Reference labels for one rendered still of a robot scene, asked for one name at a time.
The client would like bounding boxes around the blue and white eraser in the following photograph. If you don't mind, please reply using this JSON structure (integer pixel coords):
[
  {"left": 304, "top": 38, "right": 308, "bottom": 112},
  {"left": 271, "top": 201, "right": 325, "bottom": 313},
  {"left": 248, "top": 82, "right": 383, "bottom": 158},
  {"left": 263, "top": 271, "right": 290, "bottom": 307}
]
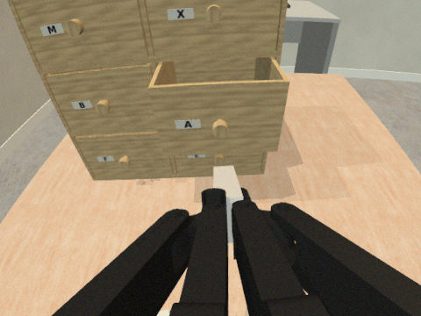
[{"left": 157, "top": 309, "right": 170, "bottom": 316}]

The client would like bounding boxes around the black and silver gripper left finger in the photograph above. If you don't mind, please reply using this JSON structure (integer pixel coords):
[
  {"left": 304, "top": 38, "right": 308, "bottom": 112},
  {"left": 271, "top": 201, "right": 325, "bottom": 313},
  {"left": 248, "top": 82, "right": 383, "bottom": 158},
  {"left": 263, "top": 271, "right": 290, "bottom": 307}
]
[{"left": 52, "top": 166, "right": 230, "bottom": 316}]

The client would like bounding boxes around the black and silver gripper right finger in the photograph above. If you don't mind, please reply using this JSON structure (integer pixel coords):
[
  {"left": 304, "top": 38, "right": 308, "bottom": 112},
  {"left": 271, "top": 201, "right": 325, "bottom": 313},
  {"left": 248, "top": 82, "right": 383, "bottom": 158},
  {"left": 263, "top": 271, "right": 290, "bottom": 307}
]
[{"left": 224, "top": 166, "right": 421, "bottom": 316}]

